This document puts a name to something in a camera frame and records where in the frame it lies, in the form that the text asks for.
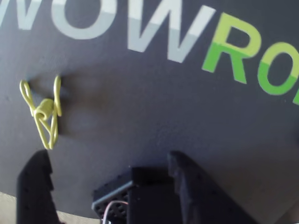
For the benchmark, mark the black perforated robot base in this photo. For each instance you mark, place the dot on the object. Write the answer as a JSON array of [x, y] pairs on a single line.
[[112, 191]]

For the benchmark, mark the grey mat with WOWROBO print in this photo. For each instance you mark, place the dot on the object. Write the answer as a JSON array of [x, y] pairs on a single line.
[[140, 105]]

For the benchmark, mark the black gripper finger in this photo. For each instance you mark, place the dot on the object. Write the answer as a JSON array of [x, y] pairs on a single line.
[[205, 200], [35, 193]]

